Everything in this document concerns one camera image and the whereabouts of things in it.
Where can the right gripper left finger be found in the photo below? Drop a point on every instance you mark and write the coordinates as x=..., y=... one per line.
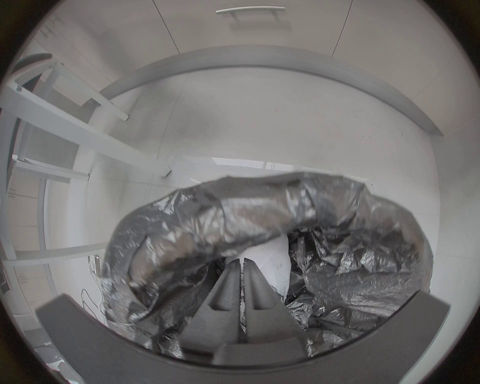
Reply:
x=219, y=315

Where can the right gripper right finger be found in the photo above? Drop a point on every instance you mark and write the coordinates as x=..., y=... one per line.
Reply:
x=262, y=315

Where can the black plastic bag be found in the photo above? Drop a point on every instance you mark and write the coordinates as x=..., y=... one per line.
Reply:
x=356, y=262

